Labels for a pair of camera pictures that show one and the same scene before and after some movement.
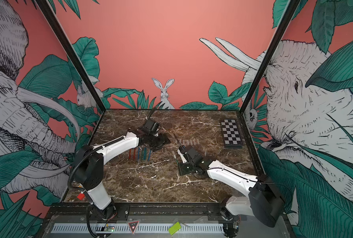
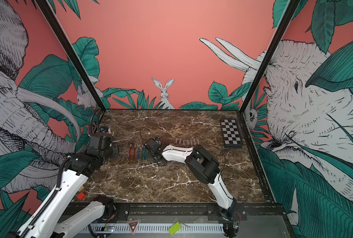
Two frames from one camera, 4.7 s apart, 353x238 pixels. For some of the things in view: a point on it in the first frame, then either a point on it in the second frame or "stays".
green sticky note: [174, 228] stays
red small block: [81, 196] stays
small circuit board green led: [110, 227] stays
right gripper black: [183, 172] -> [149, 155]
